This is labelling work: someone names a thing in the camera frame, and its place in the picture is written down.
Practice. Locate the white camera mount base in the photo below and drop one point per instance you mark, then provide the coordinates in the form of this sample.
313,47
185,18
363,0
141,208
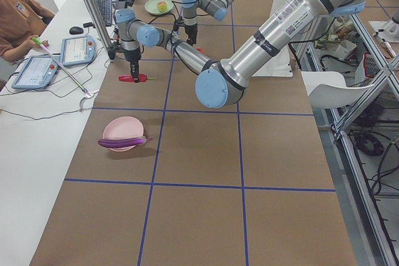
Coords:
278,66

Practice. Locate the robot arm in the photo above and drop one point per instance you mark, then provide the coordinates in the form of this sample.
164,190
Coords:
223,82
217,9

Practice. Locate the peach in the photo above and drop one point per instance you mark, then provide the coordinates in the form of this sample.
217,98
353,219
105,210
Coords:
162,6

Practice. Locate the person in brown shirt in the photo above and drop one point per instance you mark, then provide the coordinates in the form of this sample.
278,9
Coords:
21,22

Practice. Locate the red chili pepper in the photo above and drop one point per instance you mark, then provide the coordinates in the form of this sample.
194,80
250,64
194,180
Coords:
140,79

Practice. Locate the black keyboard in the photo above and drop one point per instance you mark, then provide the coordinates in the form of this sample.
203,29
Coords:
106,11

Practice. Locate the near teach pendant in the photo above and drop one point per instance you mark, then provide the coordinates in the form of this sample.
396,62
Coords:
37,72

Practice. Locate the red pomegranate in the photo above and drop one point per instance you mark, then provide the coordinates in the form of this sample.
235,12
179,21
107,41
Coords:
200,50

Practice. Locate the white chair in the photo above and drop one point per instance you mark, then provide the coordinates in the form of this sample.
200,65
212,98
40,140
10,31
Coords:
329,89

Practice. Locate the aluminium frame post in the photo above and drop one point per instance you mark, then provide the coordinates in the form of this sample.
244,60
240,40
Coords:
99,24

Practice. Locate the metal grabber stick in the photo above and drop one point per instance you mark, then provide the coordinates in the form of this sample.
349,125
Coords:
87,93

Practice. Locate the pink plate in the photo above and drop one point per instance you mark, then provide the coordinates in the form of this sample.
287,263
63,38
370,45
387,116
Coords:
123,127

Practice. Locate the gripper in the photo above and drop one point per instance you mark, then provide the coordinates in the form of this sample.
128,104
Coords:
190,31
132,56

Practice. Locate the purple eggplant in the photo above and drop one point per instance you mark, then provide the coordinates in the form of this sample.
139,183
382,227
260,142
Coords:
123,143

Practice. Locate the black mouse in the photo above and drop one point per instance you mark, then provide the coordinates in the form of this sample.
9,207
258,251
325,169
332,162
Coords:
75,30

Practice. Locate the teach pendant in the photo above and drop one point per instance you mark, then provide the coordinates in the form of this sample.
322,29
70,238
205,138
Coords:
77,50
37,72

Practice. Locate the far teach pendant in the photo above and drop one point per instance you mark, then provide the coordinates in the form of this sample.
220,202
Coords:
77,50

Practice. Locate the green plate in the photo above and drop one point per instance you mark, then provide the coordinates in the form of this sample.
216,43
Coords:
150,7

